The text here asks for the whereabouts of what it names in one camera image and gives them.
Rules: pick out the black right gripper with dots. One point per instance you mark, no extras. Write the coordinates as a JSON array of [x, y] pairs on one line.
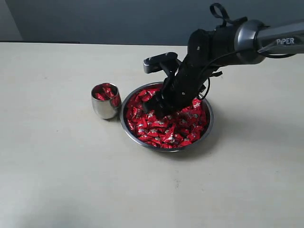
[[179, 93]]

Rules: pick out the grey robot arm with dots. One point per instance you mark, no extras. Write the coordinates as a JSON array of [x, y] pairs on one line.
[[248, 43]]

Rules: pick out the pile of red candies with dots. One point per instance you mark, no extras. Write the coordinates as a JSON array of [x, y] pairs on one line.
[[173, 131]]

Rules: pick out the stainless steel bowl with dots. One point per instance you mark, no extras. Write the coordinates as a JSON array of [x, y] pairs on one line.
[[206, 105]]

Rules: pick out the stainless steel cup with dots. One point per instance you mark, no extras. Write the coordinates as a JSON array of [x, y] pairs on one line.
[[107, 109]]

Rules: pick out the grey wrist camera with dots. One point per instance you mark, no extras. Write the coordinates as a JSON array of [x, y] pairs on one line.
[[166, 62]]

